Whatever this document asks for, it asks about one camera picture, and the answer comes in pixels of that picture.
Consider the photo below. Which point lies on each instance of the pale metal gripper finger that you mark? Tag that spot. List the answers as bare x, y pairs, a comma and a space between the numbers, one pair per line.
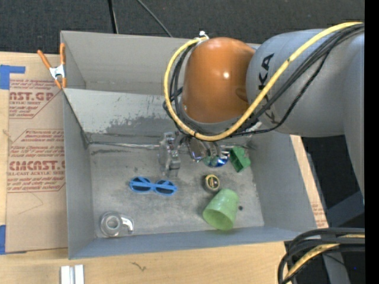
164, 158
175, 164

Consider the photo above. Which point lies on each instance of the blue sunglasses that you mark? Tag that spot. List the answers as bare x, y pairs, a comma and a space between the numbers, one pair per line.
154, 186

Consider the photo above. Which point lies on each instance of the black and yellow round tape measure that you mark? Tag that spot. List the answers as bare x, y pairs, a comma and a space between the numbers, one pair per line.
211, 183

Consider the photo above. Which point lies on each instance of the grey metal bin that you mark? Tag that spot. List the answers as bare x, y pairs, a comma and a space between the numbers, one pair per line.
165, 209

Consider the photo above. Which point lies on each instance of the green plastic cup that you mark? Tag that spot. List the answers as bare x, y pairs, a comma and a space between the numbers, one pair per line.
221, 209

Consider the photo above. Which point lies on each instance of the brown cardboard board red print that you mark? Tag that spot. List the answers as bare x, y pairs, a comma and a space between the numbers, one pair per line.
35, 211

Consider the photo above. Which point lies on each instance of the black cylinder on white bracket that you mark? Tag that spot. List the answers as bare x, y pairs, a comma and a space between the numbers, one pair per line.
256, 126

